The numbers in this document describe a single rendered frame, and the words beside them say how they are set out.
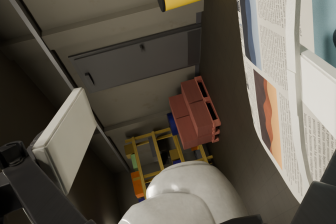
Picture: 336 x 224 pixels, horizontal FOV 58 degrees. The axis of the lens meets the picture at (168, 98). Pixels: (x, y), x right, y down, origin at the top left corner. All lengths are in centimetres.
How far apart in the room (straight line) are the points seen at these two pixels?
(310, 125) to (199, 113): 539
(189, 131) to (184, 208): 543
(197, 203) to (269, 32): 28
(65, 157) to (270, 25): 19
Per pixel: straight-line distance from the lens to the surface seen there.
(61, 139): 16
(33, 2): 426
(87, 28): 447
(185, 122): 597
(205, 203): 47
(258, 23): 30
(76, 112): 18
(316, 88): 17
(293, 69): 19
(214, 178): 50
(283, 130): 30
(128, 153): 778
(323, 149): 24
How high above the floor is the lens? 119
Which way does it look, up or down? 4 degrees down
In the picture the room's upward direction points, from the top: 105 degrees counter-clockwise
